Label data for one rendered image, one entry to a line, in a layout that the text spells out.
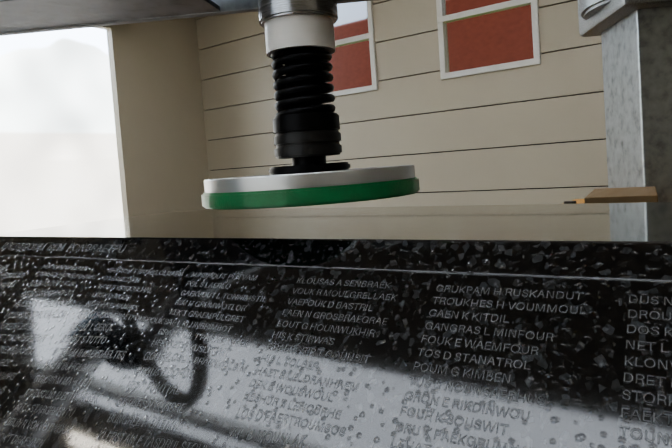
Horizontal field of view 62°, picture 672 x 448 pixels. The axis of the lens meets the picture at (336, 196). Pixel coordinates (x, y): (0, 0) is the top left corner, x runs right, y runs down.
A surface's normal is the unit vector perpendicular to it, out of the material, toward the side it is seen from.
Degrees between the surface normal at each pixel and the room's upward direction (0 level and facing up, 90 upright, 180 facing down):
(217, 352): 45
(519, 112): 90
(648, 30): 90
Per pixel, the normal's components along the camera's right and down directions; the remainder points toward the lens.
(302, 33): 0.12, 0.04
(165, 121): 0.82, -0.03
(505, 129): -0.57, 0.08
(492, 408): -0.42, -0.65
